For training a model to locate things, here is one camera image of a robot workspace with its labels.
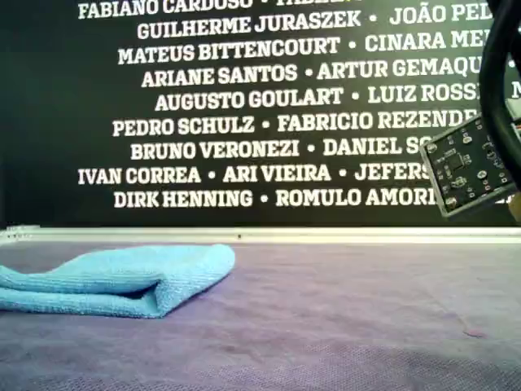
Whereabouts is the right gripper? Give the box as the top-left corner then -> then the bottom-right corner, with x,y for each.
507,194 -> 521,224

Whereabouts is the aluminium table frame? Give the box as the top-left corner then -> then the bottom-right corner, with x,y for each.
0,225 -> 521,248

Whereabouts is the right camera black cable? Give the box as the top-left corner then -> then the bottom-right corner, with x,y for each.
478,0 -> 521,142

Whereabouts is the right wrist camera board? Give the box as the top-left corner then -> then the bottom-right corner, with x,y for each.
418,115 -> 521,221

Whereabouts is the blue microfiber cloth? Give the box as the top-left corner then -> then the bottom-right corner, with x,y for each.
0,243 -> 237,320

